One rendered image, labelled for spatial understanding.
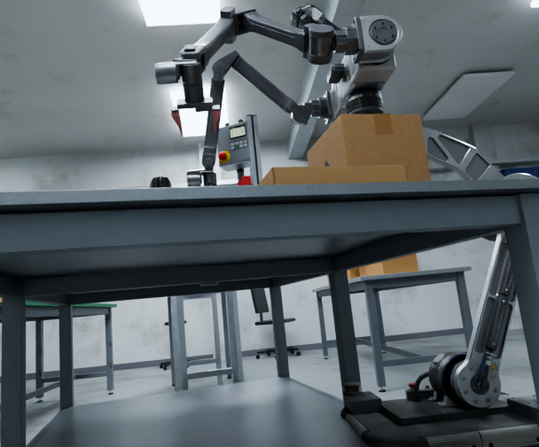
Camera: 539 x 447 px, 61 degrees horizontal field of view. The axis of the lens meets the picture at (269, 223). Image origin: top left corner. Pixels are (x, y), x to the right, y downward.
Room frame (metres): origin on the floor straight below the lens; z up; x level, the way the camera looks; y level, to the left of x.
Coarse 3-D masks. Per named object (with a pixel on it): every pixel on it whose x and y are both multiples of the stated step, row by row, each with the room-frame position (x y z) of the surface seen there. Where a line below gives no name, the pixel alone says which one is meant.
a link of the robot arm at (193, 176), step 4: (208, 160) 1.82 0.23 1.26; (208, 164) 1.83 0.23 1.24; (212, 164) 1.83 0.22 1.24; (208, 168) 1.84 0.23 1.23; (212, 168) 1.84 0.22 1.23; (188, 172) 1.86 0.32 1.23; (192, 172) 1.86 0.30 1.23; (196, 172) 1.86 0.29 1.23; (188, 176) 1.86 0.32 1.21; (192, 176) 1.86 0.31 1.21; (196, 176) 1.87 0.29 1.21; (188, 180) 1.86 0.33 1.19; (192, 180) 1.86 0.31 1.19; (196, 180) 1.87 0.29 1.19; (188, 184) 1.88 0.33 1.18; (192, 184) 1.88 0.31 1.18; (196, 184) 1.88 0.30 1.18; (200, 184) 1.89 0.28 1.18
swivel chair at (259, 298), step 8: (256, 296) 5.99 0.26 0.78; (264, 296) 6.21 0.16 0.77; (256, 304) 5.94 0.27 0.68; (264, 304) 6.15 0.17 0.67; (256, 312) 5.92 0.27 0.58; (264, 312) 6.13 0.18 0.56; (264, 320) 6.08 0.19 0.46; (288, 320) 5.88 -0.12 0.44; (256, 352) 5.97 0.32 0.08; (264, 352) 5.96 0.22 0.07; (296, 352) 5.90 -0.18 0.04
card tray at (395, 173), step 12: (276, 168) 0.75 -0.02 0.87; (288, 168) 0.76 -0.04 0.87; (300, 168) 0.77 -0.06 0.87; (312, 168) 0.77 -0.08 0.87; (324, 168) 0.78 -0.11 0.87; (336, 168) 0.78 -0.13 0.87; (348, 168) 0.79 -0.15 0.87; (360, 168) 0.80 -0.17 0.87; (372, 168) 0.80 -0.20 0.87; (384, 168) 0.81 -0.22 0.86; (396, 168) 0.82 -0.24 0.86; (264, 180) 0.81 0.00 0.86; (276, 180) 0.75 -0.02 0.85; (288, 180) 0.76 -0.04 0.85; (300, 180) 0.76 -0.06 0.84; (312, 180) 0.77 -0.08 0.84; (324, 180) 0.78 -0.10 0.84; (336, 180) 0.78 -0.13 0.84; (348, 180) 0.79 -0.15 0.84; (360, 180) 0.79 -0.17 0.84; (372, 180) 0.80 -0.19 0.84; (384, 180) 0.81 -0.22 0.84; (396, 180) 0.81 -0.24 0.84
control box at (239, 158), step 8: (224, 128) 1.98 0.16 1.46; (224, 136) 1.98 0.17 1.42; (248, 136) 1.95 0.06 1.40; (224, 144) 1.99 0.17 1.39; (248, 144) 1.95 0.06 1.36; (224, 152) 1.99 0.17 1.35; (232, 152) 1.97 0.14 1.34; (240, 152) 1.96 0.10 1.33; (248, 152) 1.95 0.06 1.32; (224, 160) 1.99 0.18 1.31; (232, 160) 1.97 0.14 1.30; (240, 160) 1.96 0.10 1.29; (248, 160) 1.96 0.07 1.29; (224, 168) 2.03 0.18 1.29; (232, 168) 2.04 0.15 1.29; (240, 168) 2.05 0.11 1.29
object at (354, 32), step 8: (352, 24) 1.34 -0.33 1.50; (360, 24) 1.30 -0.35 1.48; (336, 32) 1.31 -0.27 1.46; (344, 32) 1.31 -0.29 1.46; (352, 32) 1.30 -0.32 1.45; (360, 32) 1.30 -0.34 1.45; (336, 40) 1.31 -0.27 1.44; (344, 40) 1.31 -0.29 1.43; (352, 40) 1.31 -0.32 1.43; (360, 40) 1.30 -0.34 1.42; (336, 48) 1.33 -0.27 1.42; (344, 48) 1.33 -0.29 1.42; (352, 48) 1.32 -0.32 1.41; (360, 48) 1.30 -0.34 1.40; (352, 56) 1.38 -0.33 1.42; (360, 56) 1.34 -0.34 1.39
